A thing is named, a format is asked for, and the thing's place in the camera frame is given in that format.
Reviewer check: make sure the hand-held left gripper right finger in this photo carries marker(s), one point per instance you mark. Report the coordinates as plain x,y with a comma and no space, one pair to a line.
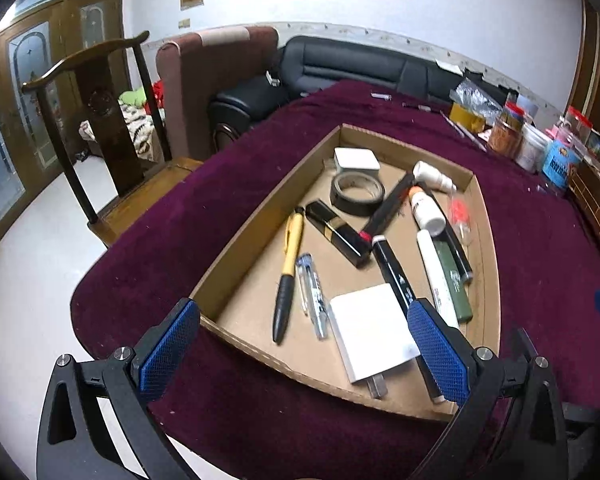
437,345

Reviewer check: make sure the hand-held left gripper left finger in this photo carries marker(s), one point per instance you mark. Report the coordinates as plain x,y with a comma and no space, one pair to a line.
170,345

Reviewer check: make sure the slim green box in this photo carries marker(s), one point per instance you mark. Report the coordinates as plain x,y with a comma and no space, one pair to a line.
455,295

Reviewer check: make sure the white plug charger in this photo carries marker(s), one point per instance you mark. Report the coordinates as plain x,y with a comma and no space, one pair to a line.
370,325

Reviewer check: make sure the white marker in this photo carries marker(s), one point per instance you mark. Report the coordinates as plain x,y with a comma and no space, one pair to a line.
432,270

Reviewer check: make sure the shallow cardboard box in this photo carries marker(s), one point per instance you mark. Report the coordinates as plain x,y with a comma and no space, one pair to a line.
250,305

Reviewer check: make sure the white-capped black marker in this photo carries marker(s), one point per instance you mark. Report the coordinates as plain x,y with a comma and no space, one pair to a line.
390,265

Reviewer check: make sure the white bottle orange cap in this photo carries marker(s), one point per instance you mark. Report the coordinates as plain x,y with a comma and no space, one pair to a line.
427,212

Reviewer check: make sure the clear plastic pen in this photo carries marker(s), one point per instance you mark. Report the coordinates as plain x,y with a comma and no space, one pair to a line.
312,295

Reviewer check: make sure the black gold-banded lipstick box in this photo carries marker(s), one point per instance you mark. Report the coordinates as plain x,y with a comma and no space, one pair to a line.
340,235

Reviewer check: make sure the red-capped black marker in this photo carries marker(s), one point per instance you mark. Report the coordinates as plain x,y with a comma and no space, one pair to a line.
385,207

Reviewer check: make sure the yellow and black pen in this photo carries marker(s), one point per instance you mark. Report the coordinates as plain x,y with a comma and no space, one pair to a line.
292,245

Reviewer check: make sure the black tape roll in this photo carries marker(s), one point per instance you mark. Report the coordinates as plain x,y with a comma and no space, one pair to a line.
355,208

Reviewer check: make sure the white dropper bottle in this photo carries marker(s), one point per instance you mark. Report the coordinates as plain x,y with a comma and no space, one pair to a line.
425,170

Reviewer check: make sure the small white charger block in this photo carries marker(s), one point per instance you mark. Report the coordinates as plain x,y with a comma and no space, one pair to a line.
355,157

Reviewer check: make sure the burgundy velvet tablecloth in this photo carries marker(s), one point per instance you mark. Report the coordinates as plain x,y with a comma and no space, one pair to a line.
530,260

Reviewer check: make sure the wooden brick-pattern counter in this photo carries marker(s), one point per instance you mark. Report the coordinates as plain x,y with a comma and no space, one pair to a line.
595,210

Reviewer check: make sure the clear jar blue label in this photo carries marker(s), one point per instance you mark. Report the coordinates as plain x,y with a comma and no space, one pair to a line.
560,162

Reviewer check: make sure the white plastic jar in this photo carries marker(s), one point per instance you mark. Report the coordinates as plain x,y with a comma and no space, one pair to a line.
534,150

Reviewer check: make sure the clear jar red lid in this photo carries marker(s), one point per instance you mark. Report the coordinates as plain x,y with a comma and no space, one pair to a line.
579,125

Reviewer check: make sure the brown jar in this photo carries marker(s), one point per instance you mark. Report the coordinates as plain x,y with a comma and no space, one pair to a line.
505,137

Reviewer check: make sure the white craft knife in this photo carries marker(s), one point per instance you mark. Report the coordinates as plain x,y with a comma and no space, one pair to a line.
471,136

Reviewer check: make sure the patterned blanket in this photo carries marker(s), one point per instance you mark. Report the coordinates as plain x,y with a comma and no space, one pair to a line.
140,130

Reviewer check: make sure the red-lidded small jar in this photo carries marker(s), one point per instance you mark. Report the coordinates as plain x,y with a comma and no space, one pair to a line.
514,111

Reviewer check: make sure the small metal tool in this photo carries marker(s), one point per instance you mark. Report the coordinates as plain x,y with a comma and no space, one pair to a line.
453,126

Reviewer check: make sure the dark wooden chair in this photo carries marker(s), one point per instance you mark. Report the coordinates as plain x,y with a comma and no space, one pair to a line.
105,125

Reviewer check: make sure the yellow tape roll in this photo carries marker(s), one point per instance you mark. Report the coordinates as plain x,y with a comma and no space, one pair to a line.
467,117

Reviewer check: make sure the clear plastic bag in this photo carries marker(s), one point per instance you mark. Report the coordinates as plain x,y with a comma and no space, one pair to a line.
475,97

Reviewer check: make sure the small metal clip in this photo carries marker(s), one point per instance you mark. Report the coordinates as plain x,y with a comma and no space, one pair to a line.
381,95

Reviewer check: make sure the brown upholstered armchair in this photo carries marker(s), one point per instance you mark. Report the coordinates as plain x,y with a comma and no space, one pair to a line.
215,60

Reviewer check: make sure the black leather sofa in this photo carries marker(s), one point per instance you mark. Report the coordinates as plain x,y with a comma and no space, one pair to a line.
360,65

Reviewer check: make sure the wooden glass-door cabinet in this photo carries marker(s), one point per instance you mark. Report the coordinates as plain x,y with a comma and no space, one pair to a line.
55,20

